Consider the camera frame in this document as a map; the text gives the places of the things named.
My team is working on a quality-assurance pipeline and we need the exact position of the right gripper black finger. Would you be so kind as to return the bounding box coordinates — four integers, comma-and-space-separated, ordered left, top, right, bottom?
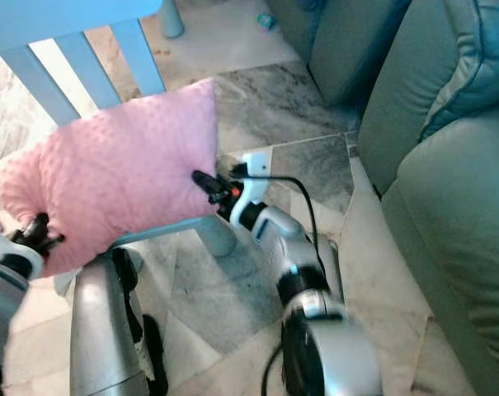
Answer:
191, 169, 232, 203

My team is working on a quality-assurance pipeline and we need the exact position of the pink dotted pillow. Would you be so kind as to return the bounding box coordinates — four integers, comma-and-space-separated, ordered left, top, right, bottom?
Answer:
0, 78, 221, 277

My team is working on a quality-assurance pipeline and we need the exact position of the dark green leather sofa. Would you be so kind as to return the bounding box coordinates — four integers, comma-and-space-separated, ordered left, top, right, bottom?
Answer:
356, 0, 499, 396
266, 0, 415, 112

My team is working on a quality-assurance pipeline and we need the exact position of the robot left leg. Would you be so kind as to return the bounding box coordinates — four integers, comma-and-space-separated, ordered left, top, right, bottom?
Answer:
69, 247, 169, 396

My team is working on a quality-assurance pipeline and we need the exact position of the small teal floor object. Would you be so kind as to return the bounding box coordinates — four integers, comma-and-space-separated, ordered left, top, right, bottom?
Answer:
256, 12, 277, 31

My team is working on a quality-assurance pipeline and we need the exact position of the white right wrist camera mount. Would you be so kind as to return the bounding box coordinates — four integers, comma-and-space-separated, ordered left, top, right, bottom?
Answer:
233, 151, 273, 222

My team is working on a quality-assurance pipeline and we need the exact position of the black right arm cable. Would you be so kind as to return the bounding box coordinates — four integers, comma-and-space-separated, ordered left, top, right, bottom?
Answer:
253, 172, 320, 252

